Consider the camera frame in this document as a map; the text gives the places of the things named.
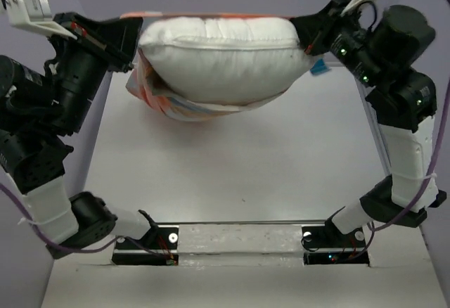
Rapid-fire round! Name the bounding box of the white pillow label tag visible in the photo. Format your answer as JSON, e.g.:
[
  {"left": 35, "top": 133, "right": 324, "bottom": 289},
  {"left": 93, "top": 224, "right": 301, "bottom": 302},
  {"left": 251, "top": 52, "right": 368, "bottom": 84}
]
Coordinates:
[{"left": 310, "top": 58, "right": 330, "bottom": 76}]

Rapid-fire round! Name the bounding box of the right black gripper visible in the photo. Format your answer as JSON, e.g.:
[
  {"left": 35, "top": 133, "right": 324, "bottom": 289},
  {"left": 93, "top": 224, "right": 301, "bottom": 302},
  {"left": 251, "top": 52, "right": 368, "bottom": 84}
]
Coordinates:
[{"left": 293, "top": 0, "right": 390, "bottom": 92}]

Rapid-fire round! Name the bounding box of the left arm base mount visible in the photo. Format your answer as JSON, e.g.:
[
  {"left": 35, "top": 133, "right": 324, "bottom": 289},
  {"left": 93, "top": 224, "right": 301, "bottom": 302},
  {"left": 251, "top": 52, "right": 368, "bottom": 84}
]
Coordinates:
[{"left": 111, "top": 210, "right": 179, "bottom": 266}]

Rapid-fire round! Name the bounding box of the orange blue checked pillowcase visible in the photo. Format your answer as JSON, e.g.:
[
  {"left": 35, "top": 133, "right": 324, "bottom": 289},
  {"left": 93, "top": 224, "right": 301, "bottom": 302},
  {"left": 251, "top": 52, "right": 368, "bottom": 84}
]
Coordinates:
[{"left": 127, "top": 11, "right": 288, "bottom": 122}]

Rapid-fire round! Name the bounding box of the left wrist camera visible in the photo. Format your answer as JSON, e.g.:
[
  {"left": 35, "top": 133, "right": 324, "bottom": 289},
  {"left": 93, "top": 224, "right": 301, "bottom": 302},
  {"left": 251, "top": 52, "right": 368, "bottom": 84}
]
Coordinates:
[{"left": 4, "top": 0, "right": 77, "bottom": 39}]

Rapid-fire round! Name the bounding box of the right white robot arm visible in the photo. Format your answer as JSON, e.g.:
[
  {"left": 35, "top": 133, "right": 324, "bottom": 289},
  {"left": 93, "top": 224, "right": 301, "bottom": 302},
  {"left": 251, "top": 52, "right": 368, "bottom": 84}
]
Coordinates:
[{"left": 291, "top": 0, "right": 444, "bottom": 246}]

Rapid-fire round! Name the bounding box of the white pillow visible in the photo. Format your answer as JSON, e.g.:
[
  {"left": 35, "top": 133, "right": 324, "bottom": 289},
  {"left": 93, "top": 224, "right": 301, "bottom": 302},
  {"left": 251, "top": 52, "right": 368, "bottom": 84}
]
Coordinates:
[{"left": 139, "top": 16, "right": 318, "bottom": 106}]

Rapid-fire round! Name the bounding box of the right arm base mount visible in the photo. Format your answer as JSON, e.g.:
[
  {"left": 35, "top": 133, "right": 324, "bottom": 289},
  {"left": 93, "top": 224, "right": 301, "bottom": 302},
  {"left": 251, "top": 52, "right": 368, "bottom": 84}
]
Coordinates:
[{"left": 300, "top": 225, "right": 370, "bottom": 266}]

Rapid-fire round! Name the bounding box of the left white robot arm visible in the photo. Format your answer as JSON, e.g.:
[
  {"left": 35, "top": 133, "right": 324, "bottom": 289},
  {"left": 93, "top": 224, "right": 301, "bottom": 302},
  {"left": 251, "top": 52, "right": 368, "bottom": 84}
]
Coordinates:
[{"left": 1, "top": 13, "right": 158, "bottom": 259}]

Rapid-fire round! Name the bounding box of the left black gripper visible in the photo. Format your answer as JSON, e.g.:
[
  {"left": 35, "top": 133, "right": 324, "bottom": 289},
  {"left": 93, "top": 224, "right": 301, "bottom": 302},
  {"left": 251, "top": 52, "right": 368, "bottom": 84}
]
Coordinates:
[{"left": 38, "top": 11, "right": 141, "bottom": 138}]

